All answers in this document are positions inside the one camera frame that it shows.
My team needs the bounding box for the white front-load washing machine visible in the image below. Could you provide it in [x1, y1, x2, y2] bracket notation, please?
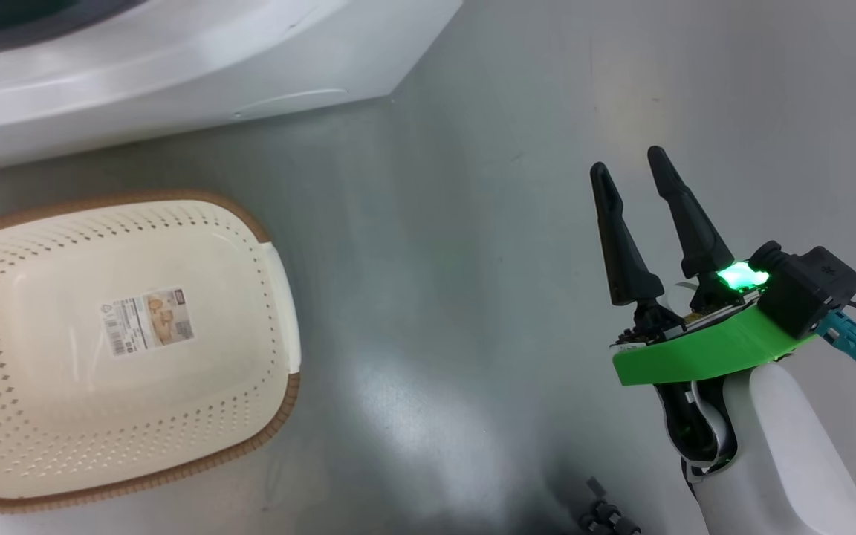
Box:
[0, 0, 464, 178]

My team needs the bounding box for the cream perforated laundry basket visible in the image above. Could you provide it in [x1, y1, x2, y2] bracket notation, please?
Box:
[0, 189, 302, 515]

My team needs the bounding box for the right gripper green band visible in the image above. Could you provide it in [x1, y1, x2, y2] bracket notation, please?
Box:
[589, 145, 820, 470]

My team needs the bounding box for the paper basket product sticker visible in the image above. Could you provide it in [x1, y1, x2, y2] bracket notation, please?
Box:
[100, 288, 195, 357]

